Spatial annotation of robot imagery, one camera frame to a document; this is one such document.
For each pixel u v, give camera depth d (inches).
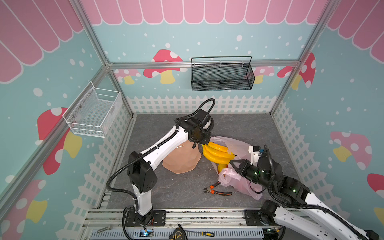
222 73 37.3
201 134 28.5
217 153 32.6
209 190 32.4
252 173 22.8
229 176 24.6
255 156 24.5
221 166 33.7
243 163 23.3
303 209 17.6
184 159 37.0
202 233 27.6
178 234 26.8
